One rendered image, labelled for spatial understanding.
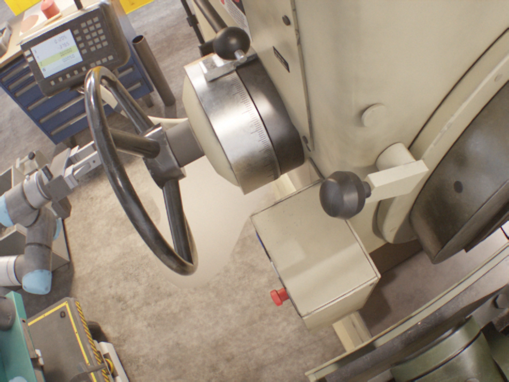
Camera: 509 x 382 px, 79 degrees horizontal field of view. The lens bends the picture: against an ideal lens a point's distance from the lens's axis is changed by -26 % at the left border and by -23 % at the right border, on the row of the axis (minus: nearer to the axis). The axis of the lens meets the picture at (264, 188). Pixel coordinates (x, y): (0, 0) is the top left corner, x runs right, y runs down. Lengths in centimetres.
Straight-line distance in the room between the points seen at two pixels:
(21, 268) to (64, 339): 99
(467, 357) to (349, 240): 24
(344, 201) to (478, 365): 33
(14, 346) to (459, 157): 158
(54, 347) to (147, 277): 67
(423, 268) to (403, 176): 88
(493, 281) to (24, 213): 105
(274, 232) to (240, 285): 140
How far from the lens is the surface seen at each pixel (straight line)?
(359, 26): 26
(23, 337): 161
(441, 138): 41
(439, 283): 125
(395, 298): 121
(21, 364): 161
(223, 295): 188
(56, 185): 79
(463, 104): 39
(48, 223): 95
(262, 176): 57
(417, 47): 31
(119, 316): 208
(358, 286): 46
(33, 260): 91
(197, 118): 55
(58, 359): 190
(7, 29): 234
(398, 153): 40
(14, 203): 88
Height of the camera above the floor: 178
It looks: 62 degrees down
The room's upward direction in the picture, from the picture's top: 19 degrees counter-clockwise
